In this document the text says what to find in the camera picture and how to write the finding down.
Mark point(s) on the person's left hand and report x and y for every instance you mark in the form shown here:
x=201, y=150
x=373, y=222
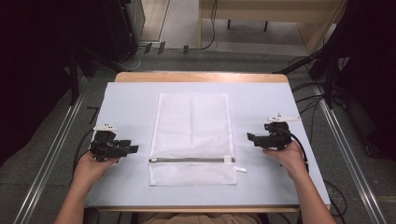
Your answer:
x=91, y=169

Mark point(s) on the person's right hand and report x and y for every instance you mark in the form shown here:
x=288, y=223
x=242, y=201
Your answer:
x=288, y=158

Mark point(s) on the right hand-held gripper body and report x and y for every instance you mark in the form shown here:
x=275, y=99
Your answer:
x=277, y=138

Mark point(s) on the wooden table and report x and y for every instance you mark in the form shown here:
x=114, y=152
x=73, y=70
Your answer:
x=199, y=77

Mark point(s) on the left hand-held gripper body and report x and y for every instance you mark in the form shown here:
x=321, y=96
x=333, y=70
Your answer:
x=104, y=149

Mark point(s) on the pale blue table mat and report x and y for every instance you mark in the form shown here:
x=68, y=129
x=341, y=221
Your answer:
x=130, y=102

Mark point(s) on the black curtain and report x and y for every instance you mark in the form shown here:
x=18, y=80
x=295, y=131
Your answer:
x=370, y=62
x=31, y=62

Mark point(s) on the light wooden bench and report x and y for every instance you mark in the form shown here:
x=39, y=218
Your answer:
x=264, y=11

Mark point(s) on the white mesh laundry bag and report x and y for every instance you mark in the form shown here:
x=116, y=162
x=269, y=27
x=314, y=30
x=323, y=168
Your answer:
x=192, y=137

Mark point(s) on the black cabinet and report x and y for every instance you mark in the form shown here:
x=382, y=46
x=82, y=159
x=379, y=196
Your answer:
x=127, y=21

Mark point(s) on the black stand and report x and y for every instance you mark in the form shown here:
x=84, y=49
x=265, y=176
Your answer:
x=77, y=71
x=314, y=59

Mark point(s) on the person's beige trousers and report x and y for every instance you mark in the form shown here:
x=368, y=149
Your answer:
x=199, y=219

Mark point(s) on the metal floor rail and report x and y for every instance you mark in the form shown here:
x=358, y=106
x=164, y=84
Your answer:
x=46, y=165
x=351, y=165

